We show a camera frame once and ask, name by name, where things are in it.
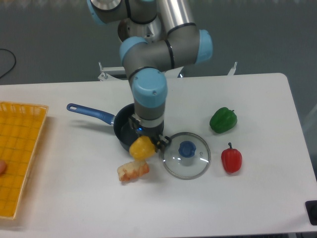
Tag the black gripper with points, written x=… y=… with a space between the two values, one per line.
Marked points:
x=152 y=129

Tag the yellow bell pepper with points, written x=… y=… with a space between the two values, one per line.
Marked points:
x=142 y=148

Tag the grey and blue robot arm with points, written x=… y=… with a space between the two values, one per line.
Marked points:
x=145 y=64

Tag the green bell pepper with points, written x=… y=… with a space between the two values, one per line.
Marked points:
x=223 y=120

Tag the red bell pepper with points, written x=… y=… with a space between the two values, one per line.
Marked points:
x=231 y=159

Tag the glass lid with blue knob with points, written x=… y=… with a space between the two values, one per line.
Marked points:
x=187 y=156

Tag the toy bread piece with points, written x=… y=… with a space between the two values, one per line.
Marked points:
x=132 y=170

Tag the yellow plastic basket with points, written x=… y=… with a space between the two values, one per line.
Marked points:
x=21 y=125

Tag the black device at table edge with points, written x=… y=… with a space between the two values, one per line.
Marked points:
x=311 y=207

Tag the orange object at left edge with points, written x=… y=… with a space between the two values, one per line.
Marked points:
x=2 y=166

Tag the dark pot with blue handle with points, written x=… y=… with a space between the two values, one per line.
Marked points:
x=120 y=123

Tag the right white mounting bracket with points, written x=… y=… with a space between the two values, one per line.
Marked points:
x=232 y=70

